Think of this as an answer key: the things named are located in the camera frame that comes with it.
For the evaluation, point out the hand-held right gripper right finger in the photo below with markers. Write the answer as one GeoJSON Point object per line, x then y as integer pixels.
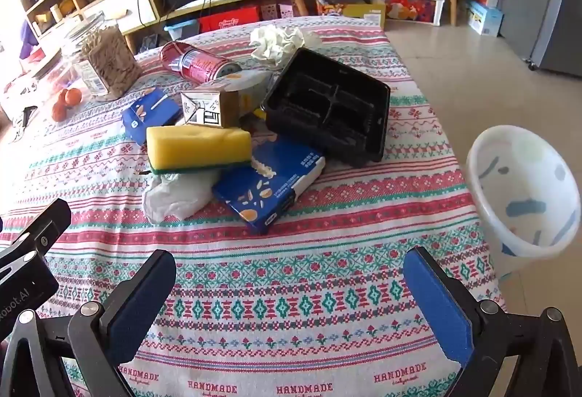
{"type": "Point", "coordinates": [439, 306]}

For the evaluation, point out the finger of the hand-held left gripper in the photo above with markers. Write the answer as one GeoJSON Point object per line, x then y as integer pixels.
{"type": "Point", "coordinates": [43, 229]}

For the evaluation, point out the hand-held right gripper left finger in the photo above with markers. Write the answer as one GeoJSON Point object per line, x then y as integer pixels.
{"type": "Point", "coordinates": [136, 306]}

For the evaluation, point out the white plastic bag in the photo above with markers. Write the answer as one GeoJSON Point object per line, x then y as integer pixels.
{"type": "Point", "coordinates": [177, 197]}

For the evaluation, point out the white bin with blue marks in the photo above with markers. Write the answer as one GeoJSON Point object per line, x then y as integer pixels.
{"type": "Point", "coordinates": [523, 179]}

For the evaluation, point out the blue and silver wrapper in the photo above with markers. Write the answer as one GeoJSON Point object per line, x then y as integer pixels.
{"type": "Point", "coordinates": [145, 115]}

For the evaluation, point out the yellow snack wrapper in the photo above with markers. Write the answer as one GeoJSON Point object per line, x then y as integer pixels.
{"type": "Point", "coordinates": [195, 147]}

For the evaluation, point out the large blue box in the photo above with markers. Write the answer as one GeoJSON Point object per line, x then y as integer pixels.
{"type": "Point", "coordinates": [268, 188]}

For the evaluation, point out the beige drink carton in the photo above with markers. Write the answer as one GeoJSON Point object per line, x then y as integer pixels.
{"type": "Point", "coordinates": [204, 106]}

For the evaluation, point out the crushed red drink can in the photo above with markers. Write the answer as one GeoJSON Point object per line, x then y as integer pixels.
{"type": "Point", "coordinates": [172, 54]}

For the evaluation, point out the black plastic food tray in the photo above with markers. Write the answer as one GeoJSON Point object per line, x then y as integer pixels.
{"type": "Point", "coordinates": [327, 106]}

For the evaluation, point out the white paper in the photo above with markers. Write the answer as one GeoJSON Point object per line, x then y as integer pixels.
{"type": "Point", "coordinates": [273, 45]}

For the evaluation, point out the orange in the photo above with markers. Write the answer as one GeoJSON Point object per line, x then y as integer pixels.
{"type": "Point", "coordinates": [72, 96]}
{"type": "Point", "coordinates": [58, 110]}

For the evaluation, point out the patterned woven tablecloth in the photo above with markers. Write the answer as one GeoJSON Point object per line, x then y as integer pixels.
{"type": "Point", "coordinates": [273, 288]}

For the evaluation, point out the clear jar of seeds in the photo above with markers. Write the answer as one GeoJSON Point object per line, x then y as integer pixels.
{"type": "Point", "coordinates": [111, 65]}

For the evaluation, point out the glass jar with lid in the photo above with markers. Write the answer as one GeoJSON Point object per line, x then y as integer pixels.
{"type": "Point", "coordinates": [82, 26]}

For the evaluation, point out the white cabinet drawer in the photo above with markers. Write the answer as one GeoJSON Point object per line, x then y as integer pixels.
{"type": "Point", "coordinates": [118, 5]}

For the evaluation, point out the blue plastic container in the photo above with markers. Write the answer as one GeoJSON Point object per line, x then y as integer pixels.
{"type": "Point", "coordinates": [182, 31]}

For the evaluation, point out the red flat box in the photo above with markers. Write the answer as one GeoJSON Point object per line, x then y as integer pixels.
{"type": "Point", "coordinates": [229, 20]}

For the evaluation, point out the blue and white box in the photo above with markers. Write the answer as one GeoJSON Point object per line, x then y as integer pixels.
{"type": "Point", "coordinates": [484, 17]}

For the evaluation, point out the white storage box red picture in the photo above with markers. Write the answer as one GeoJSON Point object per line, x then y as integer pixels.
{"type": "Point", "coordinates": [409, 8]}

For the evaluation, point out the yellow cardboard box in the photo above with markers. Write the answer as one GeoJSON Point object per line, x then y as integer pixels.
{"type": "Point", "coordinates": [354, 10]}

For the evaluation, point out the pink perforated box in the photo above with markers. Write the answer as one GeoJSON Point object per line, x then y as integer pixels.
{"type": "Point", "coordinates": [268, 11]}
{"type": "Point", "coordinates": [286, 10]}

